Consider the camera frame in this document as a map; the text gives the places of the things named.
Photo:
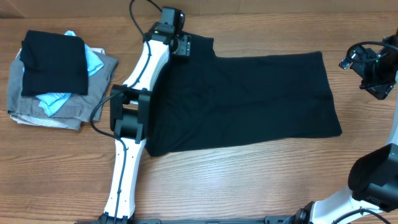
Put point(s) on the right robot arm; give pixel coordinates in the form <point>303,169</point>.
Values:
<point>372,181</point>

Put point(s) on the folded grey trousers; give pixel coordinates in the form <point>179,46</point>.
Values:
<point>77,108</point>

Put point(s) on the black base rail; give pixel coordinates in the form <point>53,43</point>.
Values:
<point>211,221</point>

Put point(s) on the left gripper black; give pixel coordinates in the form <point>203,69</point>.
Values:
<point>183,46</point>

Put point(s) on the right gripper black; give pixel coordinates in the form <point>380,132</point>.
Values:
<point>380,89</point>

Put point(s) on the folded white mesh garment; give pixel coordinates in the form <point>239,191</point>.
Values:
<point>46,122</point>

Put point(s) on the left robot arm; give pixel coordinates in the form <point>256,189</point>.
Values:
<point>130,110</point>

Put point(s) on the folded black garment on pile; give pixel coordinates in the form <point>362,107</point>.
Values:
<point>53,63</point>

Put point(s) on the black t-shirt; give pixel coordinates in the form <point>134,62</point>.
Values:
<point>206,101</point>

